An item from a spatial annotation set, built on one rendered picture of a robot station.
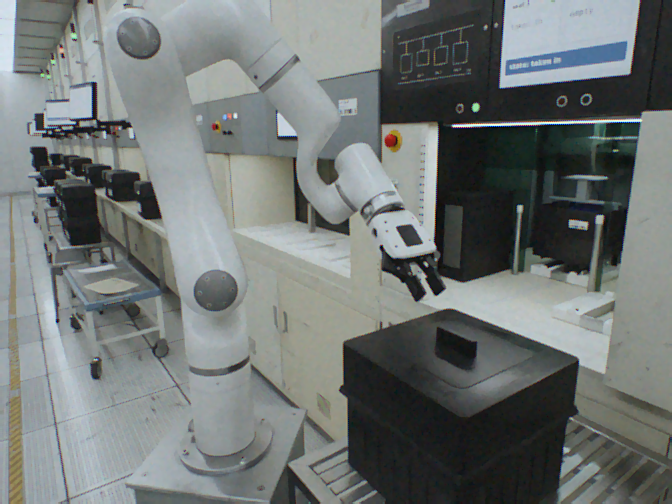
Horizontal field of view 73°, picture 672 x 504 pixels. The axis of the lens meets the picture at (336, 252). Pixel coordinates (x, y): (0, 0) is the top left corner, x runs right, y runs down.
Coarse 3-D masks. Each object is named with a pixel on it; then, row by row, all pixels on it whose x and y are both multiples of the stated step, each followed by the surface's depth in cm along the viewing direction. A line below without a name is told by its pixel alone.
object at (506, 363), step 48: (384, 336) 83; (432, 336) 83; (480, 336) 82; (384, 384) 72; (432, 384) 67; (480, 384) 67; (528, 384) 67; (576, 384) 75; (432, 432) 64; (480, 432) 61; (528, 432) 69
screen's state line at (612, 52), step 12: (588, 48) 89; (600, 48) 87; (612, 48) 86; (624, 48) 84; (516, 60) 102; (528, 60) 100; (540, 60) 97; (552, 60) 95; (564, 60) 93; (576, 60) 91; (588, 60) 90; (600, 60) 88; (612, 60) 86; (516, 72) 102; (528, 72) 100
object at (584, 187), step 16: (576, 176) 157; (592, 176) 156; (544, 208) 157; (560, 208) 153; (624, 208) 150; (544, 224) 158; (560, 224) 153; (576, 224) 149; (592, 224) 145; (624, 224) 154; (544, 240) 159; (560, 240) 154; (576, 240) 150; (592, 240) 145; (608, 240) 150; (544, 256) 160; (560, 256) 155; (576, 256) 151; (608, 256) 157; (576, 272) 152
